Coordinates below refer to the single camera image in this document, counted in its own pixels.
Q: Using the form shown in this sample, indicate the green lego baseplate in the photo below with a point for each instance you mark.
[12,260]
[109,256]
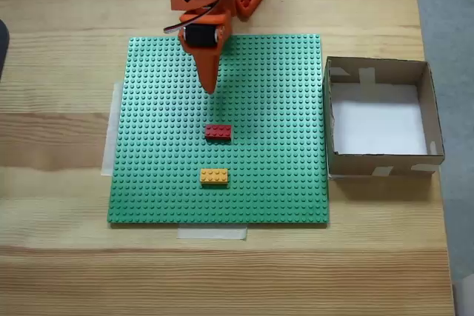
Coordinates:
[166,168]

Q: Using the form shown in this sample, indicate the open cardboard box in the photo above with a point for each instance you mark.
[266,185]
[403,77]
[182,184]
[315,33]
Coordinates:
[385,166]

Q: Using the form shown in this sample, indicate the short masking tape strip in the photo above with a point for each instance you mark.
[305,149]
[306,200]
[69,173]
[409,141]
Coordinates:
[211,233]

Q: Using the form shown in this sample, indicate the long masking tape strip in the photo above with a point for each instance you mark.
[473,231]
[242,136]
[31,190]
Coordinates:
[109,146]

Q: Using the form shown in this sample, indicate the white paper sheet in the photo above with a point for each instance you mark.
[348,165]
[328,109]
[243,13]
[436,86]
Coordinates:
[381,123]

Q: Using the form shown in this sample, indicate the yellow lego block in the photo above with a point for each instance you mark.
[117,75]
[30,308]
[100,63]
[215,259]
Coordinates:
[214,176]

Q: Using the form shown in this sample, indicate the red lego block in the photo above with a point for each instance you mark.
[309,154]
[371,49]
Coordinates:
[218,132]

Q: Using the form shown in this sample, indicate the black rounded object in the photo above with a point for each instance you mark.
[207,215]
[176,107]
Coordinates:
[3,49]

